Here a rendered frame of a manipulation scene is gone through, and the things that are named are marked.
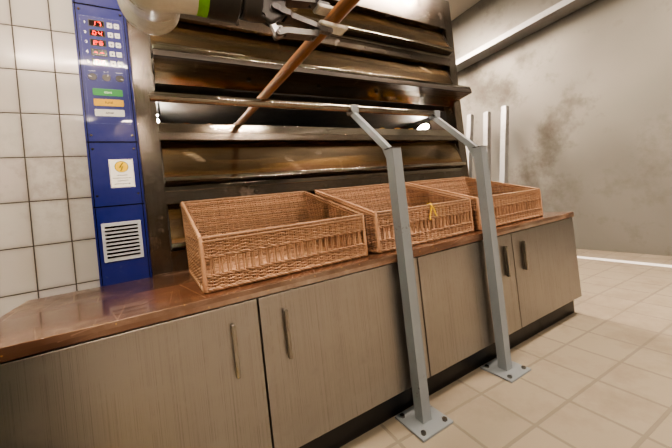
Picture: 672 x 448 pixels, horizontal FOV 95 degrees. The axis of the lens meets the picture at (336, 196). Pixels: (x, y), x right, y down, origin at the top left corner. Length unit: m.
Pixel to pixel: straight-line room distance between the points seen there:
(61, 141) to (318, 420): 1.27
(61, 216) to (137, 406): 0.75
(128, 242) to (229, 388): 0.68
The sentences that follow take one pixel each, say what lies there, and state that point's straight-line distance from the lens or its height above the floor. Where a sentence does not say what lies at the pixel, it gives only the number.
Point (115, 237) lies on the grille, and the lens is 1.38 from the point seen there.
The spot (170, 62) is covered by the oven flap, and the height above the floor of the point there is 1.38.
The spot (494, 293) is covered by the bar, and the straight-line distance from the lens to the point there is 1.51.
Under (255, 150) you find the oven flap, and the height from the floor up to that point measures 1.06.
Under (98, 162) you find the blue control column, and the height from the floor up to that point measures 1.02.
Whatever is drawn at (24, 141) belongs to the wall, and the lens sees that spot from 1.49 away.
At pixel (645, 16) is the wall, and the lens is 4.04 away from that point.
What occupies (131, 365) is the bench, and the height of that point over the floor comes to 0.47.
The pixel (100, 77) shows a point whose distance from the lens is 1.48.
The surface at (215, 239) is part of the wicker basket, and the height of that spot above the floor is 0.72.
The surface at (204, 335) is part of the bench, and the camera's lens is 0.92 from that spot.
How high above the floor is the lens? 0.79
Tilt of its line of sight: 1 degrees up
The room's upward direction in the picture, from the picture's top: 6 degrees counter-clockwise
